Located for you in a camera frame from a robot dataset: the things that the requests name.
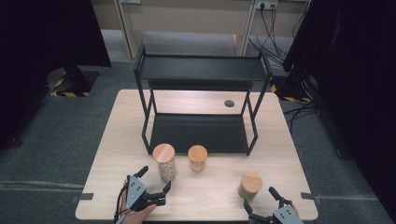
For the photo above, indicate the white wall socket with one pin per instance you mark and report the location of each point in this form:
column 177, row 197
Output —
column 267, row 3

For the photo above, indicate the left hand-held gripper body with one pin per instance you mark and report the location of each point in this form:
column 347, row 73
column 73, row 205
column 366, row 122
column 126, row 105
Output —
column 136, row 191

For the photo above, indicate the person's left hand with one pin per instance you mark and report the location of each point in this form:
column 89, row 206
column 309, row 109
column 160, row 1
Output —
column 134, row 216

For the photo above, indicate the glass jar with green beans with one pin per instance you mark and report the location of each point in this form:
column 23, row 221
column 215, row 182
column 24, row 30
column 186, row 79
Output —
column 251, row 183

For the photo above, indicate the black curtain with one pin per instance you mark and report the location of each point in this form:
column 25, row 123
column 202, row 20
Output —
column 37, row 46
column 358, row 77

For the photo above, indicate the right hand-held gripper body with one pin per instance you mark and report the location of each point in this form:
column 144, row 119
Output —
column 288, row 215

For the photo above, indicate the person's right hand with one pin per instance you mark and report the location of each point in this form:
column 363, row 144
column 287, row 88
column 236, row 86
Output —
column 295, row 210

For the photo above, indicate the stand base with striped tape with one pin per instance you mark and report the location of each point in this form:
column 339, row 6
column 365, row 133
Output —
column 74, row 82
column 289, row 91

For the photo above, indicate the short jar with white beans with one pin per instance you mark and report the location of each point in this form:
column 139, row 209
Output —
column 197, row 153

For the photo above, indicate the tall glass jar with grains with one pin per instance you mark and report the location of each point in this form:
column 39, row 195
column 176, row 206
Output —
column 164, row 153

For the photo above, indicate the grey tape strip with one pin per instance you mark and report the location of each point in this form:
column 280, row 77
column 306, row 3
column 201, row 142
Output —
column 84, row 197
column 307, row 196

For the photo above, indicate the black two-tier metal rack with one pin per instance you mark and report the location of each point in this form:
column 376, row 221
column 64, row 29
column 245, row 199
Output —
column 202, row 67

